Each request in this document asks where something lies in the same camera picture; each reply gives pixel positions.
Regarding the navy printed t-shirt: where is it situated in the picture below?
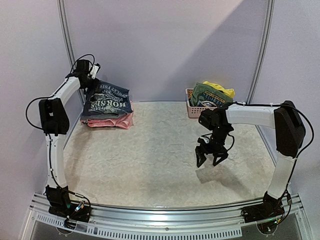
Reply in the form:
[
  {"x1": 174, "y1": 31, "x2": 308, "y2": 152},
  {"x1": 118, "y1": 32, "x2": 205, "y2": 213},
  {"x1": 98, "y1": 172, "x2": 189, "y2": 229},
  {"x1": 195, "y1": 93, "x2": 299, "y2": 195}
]
[{"x1": 82, "y1": 80, "x2": 133, "y2": 115}]

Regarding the grey-blue button shirt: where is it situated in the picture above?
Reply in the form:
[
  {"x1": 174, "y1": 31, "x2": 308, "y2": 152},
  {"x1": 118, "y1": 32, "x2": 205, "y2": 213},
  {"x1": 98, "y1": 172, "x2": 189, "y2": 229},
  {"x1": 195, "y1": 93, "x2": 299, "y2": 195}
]
[{"x1": 80, "y1": 113, "x2": 127, "y2": 121}]

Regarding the pink perforated laundry basket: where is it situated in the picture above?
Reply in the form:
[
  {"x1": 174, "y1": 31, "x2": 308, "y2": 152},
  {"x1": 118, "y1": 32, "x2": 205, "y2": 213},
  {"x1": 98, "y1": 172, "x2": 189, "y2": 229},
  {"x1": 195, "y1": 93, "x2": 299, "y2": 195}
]
[{"x1": 185, "y1": 88, "x2": 216, "y2": 119}]

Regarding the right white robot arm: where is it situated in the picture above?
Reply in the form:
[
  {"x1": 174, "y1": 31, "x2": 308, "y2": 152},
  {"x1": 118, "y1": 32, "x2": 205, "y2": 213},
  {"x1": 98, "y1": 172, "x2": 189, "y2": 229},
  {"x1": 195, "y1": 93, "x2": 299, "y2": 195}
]
[{"x1": 195, "y1": 100, "x2": 306, "y2": 200}]

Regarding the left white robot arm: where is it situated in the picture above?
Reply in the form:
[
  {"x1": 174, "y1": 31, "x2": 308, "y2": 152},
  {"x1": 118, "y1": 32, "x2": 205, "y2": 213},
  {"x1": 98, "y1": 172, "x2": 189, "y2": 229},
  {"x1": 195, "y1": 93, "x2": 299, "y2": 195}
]
[{"x1": 38, "y1": 72, "x2": 97, "y2": 194}]

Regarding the yellow garment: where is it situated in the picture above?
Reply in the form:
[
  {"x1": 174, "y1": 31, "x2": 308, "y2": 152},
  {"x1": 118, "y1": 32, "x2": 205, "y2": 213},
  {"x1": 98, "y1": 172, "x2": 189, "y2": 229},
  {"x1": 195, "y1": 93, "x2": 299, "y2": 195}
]
[{"x1": 203, "y1": 81, "x2": 236, "y2": 99}]

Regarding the green printed t-shirt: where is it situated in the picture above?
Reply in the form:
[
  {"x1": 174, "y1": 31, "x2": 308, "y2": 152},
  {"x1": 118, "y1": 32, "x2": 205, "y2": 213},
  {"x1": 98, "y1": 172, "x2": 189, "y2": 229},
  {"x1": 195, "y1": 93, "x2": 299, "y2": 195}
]
[{"x1": 189, "y1": 82, "x2": 233, "y2": 108}]

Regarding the pink folded garment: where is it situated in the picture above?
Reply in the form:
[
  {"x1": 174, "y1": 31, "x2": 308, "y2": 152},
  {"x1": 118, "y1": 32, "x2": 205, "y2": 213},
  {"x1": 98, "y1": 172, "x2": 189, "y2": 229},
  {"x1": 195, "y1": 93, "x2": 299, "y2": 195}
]
[{"x1": 80, "y1": 112, "x2": 134, "y2": 130}]

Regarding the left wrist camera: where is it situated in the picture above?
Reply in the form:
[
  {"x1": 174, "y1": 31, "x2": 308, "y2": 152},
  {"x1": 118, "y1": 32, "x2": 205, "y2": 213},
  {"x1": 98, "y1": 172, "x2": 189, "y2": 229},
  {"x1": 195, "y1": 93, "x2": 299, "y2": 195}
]
[{"x1": 74, "y1": 59, "x2": 92, "y2": 74}]

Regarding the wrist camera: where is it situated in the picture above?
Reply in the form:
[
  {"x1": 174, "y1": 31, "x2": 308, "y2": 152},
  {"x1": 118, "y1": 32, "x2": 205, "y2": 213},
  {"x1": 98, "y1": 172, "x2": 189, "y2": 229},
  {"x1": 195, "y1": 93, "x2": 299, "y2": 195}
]
[
  {"x1": 74, "y1": 59, "x2": 92, "y2": 74},
  {"x1": 198, "y1": 109, "x2": 221, "y2": 131}
]

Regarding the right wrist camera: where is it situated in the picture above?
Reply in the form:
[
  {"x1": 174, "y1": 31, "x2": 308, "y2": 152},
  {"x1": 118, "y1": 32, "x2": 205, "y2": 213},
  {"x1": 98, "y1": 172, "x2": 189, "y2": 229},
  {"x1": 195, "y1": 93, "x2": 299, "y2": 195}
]
[{"x1": 198, "y1": 109, "x2": 221, "y2": 131}]

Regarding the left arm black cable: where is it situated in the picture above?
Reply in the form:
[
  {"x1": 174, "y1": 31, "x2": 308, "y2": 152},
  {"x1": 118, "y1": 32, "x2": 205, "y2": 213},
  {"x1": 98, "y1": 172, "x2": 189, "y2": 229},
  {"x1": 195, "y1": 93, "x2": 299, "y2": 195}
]
[{"x1": 25, "y1": 97, "x2": 48, "y2": 131}]

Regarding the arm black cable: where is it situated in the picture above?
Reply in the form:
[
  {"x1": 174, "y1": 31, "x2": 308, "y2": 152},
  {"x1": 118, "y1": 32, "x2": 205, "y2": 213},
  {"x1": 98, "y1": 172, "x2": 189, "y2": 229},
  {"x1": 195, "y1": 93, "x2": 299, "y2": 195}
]
[
  {"x1": 25, "y1": 97, "x2": 48, "y2": 131},
  {"x1": 284, "y1": 103, "x2": 315, "y2": 161}
]

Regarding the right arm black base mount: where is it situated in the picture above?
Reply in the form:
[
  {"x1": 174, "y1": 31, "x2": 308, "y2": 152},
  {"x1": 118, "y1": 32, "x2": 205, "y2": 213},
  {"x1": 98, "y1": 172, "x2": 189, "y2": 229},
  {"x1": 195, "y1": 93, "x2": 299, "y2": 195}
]
[{"x1": 240, "y1": 190, "x2": 292, "y2": 235}]

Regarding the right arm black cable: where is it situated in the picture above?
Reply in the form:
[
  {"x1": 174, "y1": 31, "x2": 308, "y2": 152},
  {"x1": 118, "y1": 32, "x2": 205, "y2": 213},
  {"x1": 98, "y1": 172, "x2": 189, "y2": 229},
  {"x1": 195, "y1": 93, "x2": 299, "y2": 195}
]
[{"x1": 284, "y1": 103, "x2": 315, "y2": 161}]

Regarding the left aluminium wall post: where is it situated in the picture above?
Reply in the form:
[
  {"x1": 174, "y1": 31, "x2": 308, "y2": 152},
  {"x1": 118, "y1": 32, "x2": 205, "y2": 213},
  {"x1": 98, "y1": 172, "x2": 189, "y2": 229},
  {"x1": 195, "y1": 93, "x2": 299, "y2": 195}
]
[{"x1": 56, "y1": 0, "x2": 86, "y2": 104}]

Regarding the aluminium wall post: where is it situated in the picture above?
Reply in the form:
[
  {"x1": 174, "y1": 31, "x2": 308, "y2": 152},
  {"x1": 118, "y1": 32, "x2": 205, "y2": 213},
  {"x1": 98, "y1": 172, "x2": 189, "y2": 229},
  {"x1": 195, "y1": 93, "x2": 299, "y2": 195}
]
[
  {"x1": 56, "y1": 0, "x2": 86, "y2": 104},
  {"x1": 246, "y1": 0, "x2": 275, "y2": 105}
]

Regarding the aluminium front rail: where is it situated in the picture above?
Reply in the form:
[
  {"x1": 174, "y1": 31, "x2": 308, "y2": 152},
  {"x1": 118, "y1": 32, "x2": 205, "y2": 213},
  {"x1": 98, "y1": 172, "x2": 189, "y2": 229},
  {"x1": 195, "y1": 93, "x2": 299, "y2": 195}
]
[{"x1": 21, "y1": 193, "x2": 316, "y2": 240}]

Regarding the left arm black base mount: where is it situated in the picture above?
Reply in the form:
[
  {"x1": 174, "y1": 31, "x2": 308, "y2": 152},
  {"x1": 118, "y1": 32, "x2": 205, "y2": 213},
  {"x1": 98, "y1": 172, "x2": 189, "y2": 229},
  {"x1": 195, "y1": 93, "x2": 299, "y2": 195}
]
[{"x1": 45, "y1": 185, "x2": 92, "y2": 223}]

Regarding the right aluminium wall post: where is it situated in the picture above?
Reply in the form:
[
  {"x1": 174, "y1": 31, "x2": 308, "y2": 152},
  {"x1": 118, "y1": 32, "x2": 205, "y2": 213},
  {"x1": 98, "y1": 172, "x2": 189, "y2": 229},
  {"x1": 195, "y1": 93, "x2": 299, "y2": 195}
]
[{"x1": 246, "y1": 0, "x2": 275, "y2": 105}]

